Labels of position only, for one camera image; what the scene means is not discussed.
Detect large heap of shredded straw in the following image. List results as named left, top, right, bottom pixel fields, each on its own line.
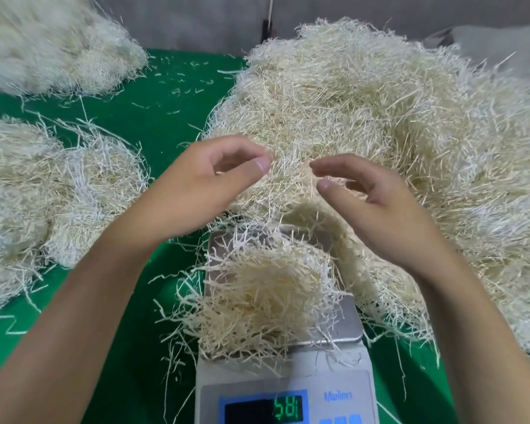
left=198, top=16, right=530, bottom=365

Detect whiter weighed straw bundle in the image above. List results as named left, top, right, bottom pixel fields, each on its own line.
left=42, top=121, right=152, bottom=269

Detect person's right hand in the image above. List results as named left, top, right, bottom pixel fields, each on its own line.
left=309, top=153, right=452, bottom=277

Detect white digital kitchen scale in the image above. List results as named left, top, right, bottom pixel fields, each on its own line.
left=193, top=225, right=380, bottom=424

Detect person's left hand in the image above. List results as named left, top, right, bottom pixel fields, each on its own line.
left=114, top=134, right=275, bottom=249

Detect small straw bundle on scale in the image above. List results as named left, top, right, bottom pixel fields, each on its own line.
left=152, top=229, right=352, bottom=367

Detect grey sack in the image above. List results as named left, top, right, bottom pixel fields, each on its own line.
left=423, top=24, right=530, bottom=86

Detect person's left forearm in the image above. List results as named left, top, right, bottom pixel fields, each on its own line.
left=0, top=218, right=174, bottom=424

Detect long heap of straw bundles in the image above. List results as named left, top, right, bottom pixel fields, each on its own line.
left=0, top=0, right=150, bottom=98

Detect person's right forearm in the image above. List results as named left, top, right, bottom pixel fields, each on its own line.
left=413, top=246, right=530, bottom=424

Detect pale weighed straw bundle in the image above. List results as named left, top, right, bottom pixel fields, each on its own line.
left=0, top=117, right=69, bottom=316

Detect green table cover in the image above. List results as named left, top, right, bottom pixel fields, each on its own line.
left=0, top=48, right=530, bottom=424

